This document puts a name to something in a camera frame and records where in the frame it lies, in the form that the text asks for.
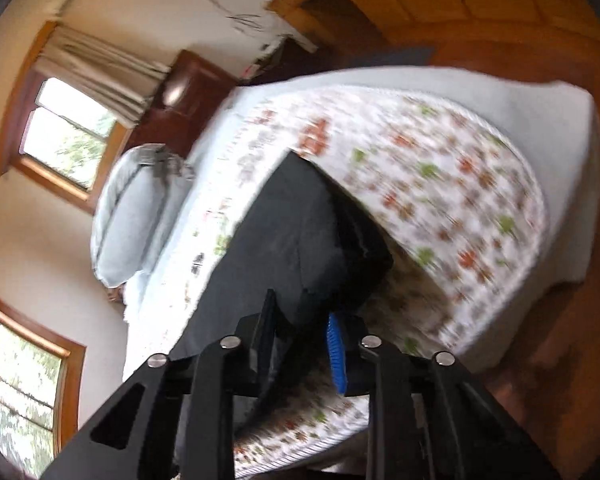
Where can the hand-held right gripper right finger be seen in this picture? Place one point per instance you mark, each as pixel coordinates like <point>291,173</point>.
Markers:
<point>336,355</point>

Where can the wooden framed window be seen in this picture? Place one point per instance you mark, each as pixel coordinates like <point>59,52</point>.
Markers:
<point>65,130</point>
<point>20,370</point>

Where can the beige curtain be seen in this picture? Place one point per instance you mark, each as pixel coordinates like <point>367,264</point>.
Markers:
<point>95,70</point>

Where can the dark wooden headboard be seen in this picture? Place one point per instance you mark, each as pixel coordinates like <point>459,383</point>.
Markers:
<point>190,90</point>

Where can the light blue bed sheet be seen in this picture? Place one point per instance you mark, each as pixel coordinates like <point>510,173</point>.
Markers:
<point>555,170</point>

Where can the dark floor mat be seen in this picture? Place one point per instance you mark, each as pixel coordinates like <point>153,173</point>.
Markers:
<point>395,56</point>

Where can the floral quilt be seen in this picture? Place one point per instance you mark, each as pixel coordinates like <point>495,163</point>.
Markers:
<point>430,185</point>

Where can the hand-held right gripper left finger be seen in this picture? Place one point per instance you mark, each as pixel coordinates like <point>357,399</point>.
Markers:
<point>260,355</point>

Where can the black pants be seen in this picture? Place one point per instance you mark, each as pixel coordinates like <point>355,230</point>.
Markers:
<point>290,230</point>

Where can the grey pillow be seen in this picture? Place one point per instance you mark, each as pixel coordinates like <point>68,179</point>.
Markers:
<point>130,220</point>

